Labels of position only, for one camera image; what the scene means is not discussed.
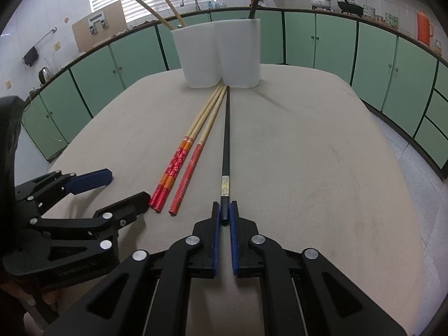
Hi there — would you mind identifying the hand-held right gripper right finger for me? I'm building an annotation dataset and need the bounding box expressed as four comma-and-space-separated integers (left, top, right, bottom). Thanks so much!
228, 200, 408, 336

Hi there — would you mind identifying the black wok with lid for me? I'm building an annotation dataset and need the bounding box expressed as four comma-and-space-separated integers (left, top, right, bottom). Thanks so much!
337, 0, 365, 17

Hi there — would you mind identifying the metal towel rail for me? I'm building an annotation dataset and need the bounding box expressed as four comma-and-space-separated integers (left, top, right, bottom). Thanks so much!
23, 27, 57, 60

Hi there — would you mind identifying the red patterned orange-banded chopstick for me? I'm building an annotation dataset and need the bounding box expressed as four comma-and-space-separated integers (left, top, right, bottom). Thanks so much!
154, 85, 227, 213
149, 84, 223, 208

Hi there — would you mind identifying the beige table cloth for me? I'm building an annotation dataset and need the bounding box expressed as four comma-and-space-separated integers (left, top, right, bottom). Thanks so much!
42, 64, 436, 336

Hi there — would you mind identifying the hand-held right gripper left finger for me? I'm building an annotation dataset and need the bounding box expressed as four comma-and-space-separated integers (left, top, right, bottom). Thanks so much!
44, 201, 221, 336

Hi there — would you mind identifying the dark hanging towel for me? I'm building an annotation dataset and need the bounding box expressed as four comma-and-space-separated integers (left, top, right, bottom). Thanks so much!
23, 46, 40, 67

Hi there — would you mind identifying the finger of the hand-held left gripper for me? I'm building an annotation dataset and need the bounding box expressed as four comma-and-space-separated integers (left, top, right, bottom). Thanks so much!
16, 169, 114, 215
30, 191, 151, 233

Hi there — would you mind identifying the red striped bamboo chopstick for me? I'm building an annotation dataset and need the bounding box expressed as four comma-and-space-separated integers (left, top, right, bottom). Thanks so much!
169, 86, 229, 215

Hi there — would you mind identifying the green base cabinet run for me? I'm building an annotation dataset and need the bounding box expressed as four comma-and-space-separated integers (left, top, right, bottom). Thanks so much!
21, 7, 448, 183

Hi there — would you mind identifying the wooden board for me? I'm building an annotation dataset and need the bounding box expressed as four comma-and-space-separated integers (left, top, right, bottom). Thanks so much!
72, 1, 127, 53

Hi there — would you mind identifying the orange thermos flask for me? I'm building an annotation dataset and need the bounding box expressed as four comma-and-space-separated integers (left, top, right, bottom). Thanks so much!
416, 10, 435, 45

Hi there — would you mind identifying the plain bamboo chopstick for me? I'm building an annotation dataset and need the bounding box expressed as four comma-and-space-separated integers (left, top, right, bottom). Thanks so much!
159, 0, 187, 27
136, 0, 175, 31

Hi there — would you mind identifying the white two-compartment utensil holder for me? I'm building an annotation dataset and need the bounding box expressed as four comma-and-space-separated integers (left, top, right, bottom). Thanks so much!
170, 18, 262, 89

